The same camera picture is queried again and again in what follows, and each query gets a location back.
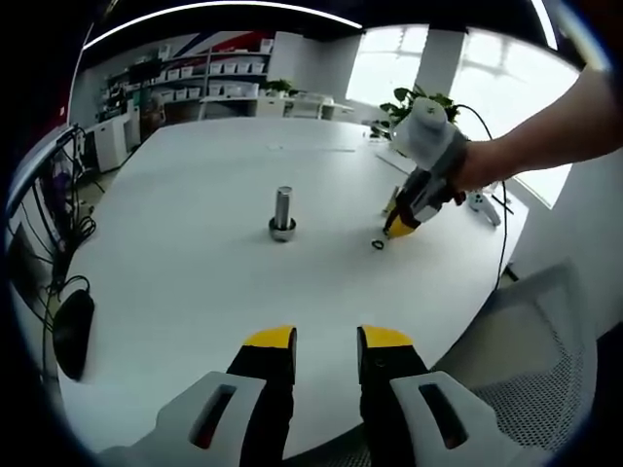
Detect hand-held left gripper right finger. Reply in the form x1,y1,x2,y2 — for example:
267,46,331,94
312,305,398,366
356,324,551,467

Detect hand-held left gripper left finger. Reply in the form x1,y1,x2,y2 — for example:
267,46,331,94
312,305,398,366
96,324,299,467

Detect thick steel threaded stud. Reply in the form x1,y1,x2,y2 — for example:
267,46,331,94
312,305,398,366
268,185,298,243

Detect person's right hand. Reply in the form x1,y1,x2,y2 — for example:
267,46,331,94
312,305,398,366
450,138,518,195

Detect large potted green plant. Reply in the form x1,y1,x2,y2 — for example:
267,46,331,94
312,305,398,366
379,85,461,140

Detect white handheld controller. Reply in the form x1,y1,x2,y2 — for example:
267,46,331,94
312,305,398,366
467,191,502,228

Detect grey mesh office chair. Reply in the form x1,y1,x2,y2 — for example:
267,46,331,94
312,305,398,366
432,262,603,467

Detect small leafy plant on cabinet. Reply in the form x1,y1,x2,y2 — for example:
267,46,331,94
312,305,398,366
265,77,298,98

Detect straight ceiling light strip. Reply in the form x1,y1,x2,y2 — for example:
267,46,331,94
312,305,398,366
530,0,560,50

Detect black computer mouse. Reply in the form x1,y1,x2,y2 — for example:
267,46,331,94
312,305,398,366
52,290,96,381

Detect shelf with white bins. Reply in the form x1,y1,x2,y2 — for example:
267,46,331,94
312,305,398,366
99,31,274,118

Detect curved ceiling light strip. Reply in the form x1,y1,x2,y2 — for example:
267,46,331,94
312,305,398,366
82,0,364,50

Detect white floor cabinet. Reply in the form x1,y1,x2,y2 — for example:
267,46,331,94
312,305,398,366
87,119,142,174

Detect black-legged standing desk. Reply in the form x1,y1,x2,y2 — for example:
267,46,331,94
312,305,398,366
7,124,92,273

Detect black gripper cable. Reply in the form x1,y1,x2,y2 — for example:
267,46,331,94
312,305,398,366
457,104,512,293

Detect black mouse cable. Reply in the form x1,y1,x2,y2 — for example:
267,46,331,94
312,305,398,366
41,274,93,341

